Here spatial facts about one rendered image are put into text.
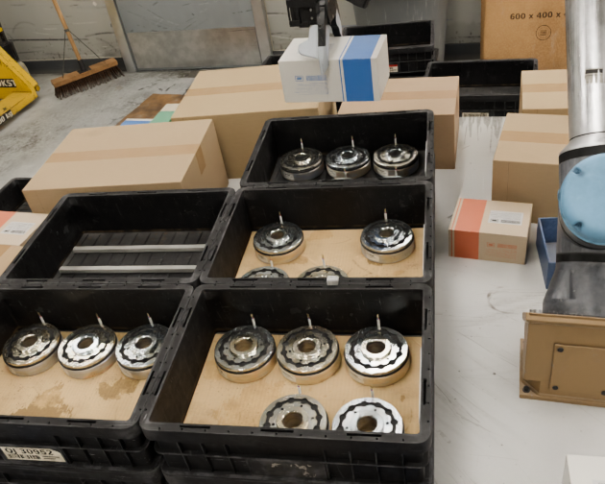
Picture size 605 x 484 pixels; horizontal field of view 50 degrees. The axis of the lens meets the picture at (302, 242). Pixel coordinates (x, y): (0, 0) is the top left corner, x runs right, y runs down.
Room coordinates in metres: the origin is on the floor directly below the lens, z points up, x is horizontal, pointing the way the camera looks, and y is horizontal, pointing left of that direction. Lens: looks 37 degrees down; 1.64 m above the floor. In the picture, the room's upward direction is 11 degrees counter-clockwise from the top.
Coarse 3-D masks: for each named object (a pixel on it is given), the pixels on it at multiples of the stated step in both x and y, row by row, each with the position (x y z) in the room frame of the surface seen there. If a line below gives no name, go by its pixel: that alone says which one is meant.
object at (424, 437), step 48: (240, 288) 0.84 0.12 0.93; (288, 288) 0.82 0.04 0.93; (336, 288) 0.79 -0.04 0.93; (384, 288) 0.77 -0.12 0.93; (144, 432) 0.58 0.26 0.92; (192, 432) 0.56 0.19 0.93; (240, 432) 0.55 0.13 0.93; (288, 432) 0.53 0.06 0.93; (336, 432) 0.52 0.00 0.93; (384, 432) 0.51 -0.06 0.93
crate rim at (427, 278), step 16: (240, 192) 1.14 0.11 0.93; (256, 192) 1.14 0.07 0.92; (432, 192) 1.01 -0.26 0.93; (432, 208) 0.96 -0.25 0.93; (224, 224) 1.04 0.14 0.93; (432, 224) 0.92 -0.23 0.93; (432, 240) 0.87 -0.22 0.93; (208, 256) 0.94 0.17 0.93; (432, 256) 0.83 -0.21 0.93; (208, 272) 0.90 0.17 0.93; (432, 272) 0.79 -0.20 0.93
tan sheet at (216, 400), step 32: (416, 352) 0.72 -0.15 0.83; (224, 384) 0.73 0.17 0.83; (256, 384) 0.71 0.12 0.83; (288, 384) 0.70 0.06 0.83; (320, 384) 0.69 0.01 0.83; (352, 384) 0.68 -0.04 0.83; (416, 384) 0.65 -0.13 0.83; (192, 416) 0.67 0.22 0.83; (224, 416) 0.66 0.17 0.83; (256, 416) 0.65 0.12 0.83; (416, 416) 0.60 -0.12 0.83
